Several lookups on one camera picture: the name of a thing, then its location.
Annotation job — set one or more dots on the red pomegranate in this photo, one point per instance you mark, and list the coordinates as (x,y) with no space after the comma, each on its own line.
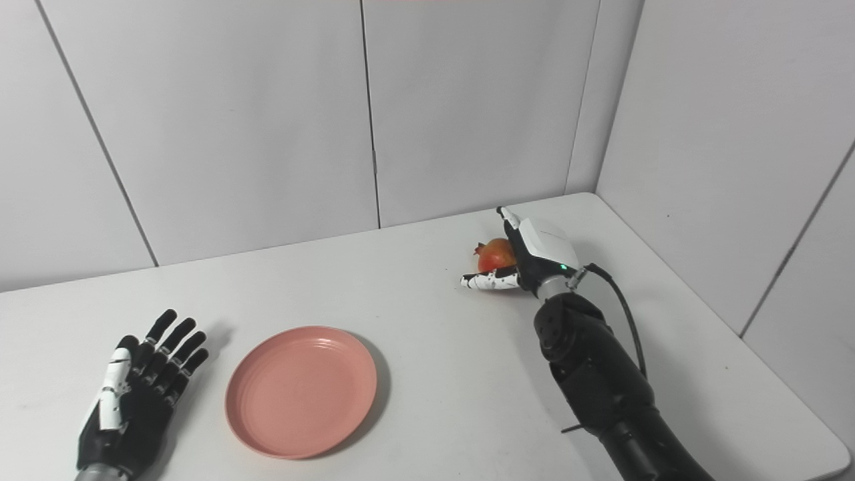
(495,255)

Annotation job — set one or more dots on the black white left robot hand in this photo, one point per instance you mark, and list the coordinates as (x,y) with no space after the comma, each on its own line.
(137,414)

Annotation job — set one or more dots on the pink round plate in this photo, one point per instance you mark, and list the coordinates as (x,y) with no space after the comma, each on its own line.
(300,391)

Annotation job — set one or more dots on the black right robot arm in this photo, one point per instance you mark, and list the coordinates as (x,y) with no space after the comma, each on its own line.
(601,374)

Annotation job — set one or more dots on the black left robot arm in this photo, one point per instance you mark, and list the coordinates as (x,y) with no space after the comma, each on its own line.
(100,473)

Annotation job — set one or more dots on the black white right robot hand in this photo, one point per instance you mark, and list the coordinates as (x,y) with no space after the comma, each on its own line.
(544,247)

